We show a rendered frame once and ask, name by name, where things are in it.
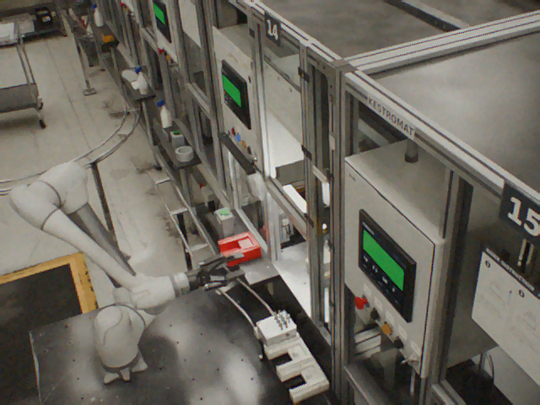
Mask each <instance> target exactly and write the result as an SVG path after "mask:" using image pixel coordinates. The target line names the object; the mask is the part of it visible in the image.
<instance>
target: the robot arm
mask: <svg viewBox="0 0 540 405"><path fill-rule="evenodd" d="M87 184H88V174H87V172H85V169H84V167H83V166H82V165H80V164H78V163H74V162H68V163H64V164H60V165H57V166H53V167H52V168H50V169H49V170H48V171H47V172H46V173H45V174H43V175H41V176H40V177H39V178H38V179H37V180H36V181H35V183H33V184H31V185H29V186H26V185H18V186H16V187H14V188H12V190H11V191H10V193H9V194H8V201H9V205H10V206H11V208H13V209H14V211H15V212H16V213H17V214H18V216H19V217H20V218H22V219H24V220H25V221H27V222H28V223H29V224H31V226H33V227H36V228H37V229H39V230H41V231H43V232H46V233H47V234H50V235H53V237H56V238H58V239H60V240H63V241H66V242H67V243H68V244H70V245H72V246H74V247H75V249H78V250H79V251H81V252H82V253H83V254H84V255H85V256H87V257H88V258H89V259H90V260H91V261H92V262H93V263H94V264H96V265H98V266H99V267H101V268H102V269H103V271H104V272H105V274H106V276H107V277H109V279H110V280H111V282H112V284H113V290H112V294H113V296H114V300H115V304H116V306H111V307H107V308H105V309H103V310H102V311H101V312H100V313H99V314H98V315H97V316H96V318H95V319H94V325H93V338H94V344H95V348H96V350H97V353H96V358H97V359H98V360H99V361H100V364H101V368H102V371H103V375H104V380H103V382H104V384H105V385H109V384H111V383H112V382H114V381H118V380H120V379H123V380H124V381H125V383H126V384H129V383H130V382H131V379H130V375H133V374H136V373H138V372H144V371H146V370H147V369H148V366H147V364H146V363H145V362H144V360H143V357H142V355H141V352H140V349H139V347H138V345H139V342H138V341H139V339H140V337H141V334H143V331H144V330H145V328H146V327H147V326H148V324H149V323H150V322H151V321H153V320H154V318H155V317H156V316H157V314H159V313H161V312H162V311H165V310H166V308H167V307H168V304H169V302H170V301H171V300H173V299H177V298H179V297H181V296H184V295H188V294H189V290H190V291H193V290H195V289H199V287H202V289H203V291H204V292H206V291H209V290H210V289H218V288H223V287H227V286H228V282H229V281H230V280H233V279H236V278H238V277H240V276H244V275H246V273H245V270H244V268H242V269H239V270H236V271H234V272H233V273H228V274H226V275H225V277H217V276H211V273H212V272H213V270H214V269H215V268H216V267H218V266H220V265H222V264H223V263H225V262H226V263H228V262H233V261H234V260H236V259H239V258H242V257H244V255H243V254H241V252H238V253H235V254H229V255H226V256H224V254H223V253H222V252H220V253H218V254H216V255H214V256H211V257H210V258H207V259H205V261H201V262H199V263H198V264H199V268H198V269H195V270H193V269H192V270H189V272H186V273H184V274H183V273H182V272H179V273H175V274H171V275H169V276H165V277H157V278H155V277H153V276H145V275H144V274H143V273H139V272H134V270H133V269H132V267H131V265H129V264H128V262H127V260H126V258H125V257H124V256H123V254H122V252H121V251H120V249H118V247H117V245H116V243H115V241H114V240H113V239H112V238H111V235H110V233H109V232H107V230H106V229H105V227H104V225H103V224H102V222H101V221H100V219H99V217H98V216H96V213H95V211H94V210H93V209H92V208H91V206H90V205H89V194H88V189H87ZM222 259H223V260H222Z"/></svg>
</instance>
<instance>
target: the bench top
mask: <svg viewBox="0 0 540 405"><path fill-rule="evenodd" d="M215 290H217V289H210V290H209V291H206V292H204V291H203V287H199V289H195V290H193V291H190V290H189V294H188V295H184V296H181V297H179V298H177V299H173V300H171V301H170V302H169V304H168V307H167V308H166V310H165V311H162V312H161V313H159V314H157V316H156V317H155V318H154V320H153V321H151V322H150V323H149V324H148V326H147V327H146V328H145V330H144V331H143V334H141V337H140V339H139V341H138V342H139V345H138V347H139V349H140V352H141V355H142V357H143V360H144V362H145V363H146V364H147V366H148V369H147V370H146V371H144V372H138V373H136V374H133V375H130V379H131V382H130V383H129V384H126V383H125V381H124V380H123V379H120V380H118V381H114V382H112V383H111V384H109V385H105V384H104V382H103V380H104V375H103V371H102V368H101V364H100V361H99V360H98V359H97V358H96V353H97V350H96V348H95V342H94V338H93V325H94V320H95V318H96V316H97V315H98V314H99V313H100V312H101V311H102V310H103V309H105V308H107V307H111V306H116V304H112V305H107V306H104V307H101V308H99V309H95V310H91V311H87V312H84V314H82V315H79V316H74V317H71V318H68V319H65V320H62V321H58V322H54V324H51V325H49V326H46V327H41V328H38V329H35V330H32V331H30V341H31V347H32V352H33V359H34V364H35V374H36V380H37V381H38V386H37V387H39V393H40V403H41V405H294V404H293V401H292V399H291V397H290V395H286V394H285V392H284V389H283V388H282V386H281V384H280V382H279V380H278V377H276V375H275V374H274V373H273V369H272V367H271V366H270V364H269V363H268V361H267V360H263V361H262V362H261V361H260V359H259V355H262V354H261V345H260V343H259V342H258V341H257V337H256V335H255V332H253V330H252V329H251V325H250V323H249V322H248V320H247V319H246V318H245V317H244V315H243V313H241V312H240V311H239V310H238V309H237V308H236V307H235V306H234V304H233V303H232V302H231V301H229V300H228V299H226V298H225V297H224V296H223V295H218V294H217V293H216V292H215ZM252 290H254V291H255V292H257V294H258V295H259V296H260V297H261V298H262V299H263V300H264V301H266V302H267V304H268V306H269V307H270V308H271V310H272V311H273V312H274V311H275V312H276V315H277V314H279V312H278V311H279V310H281V309H280V308H279V306H278V303H276V302H275V300H274V299H273V297H272V296H271V293H270V292H269V290H268V289H267V287H266V285H262V286H259V287H257V288H254V289H252ZM225 293H226V294H227V295H228V296H229V297H231V298H232V299H233V300H234V301H235V302H236V303H237V304H238V306H239V307H240V308H241V309H243V310H244V311H245V312H246V314H247V315H248V316H249V318H250V319H251V321H252V323H253V324H255V326H256V327H257V322H259V321H263V320H266V319H268V318H271V317H273V316H272V315H271V313H270V312H269V311H268V309H267V308H266V307H264V304H263V303H262V302H261V301H260V300H259V299H258V298H257V297H256V296H255V295H254V294H252V293H251V292H250V291H249V290H248V289H247V288H246V287H244V286H243V285H241V284H238V285H236V286H235V287H234V288H232V289H228V290H227V291H225ZM281 313H283V312H282V311H281ZM66 325H68V327H66V328H65V327H64V326H66ZM43 350H47V352H45V353H43Z"/></svg>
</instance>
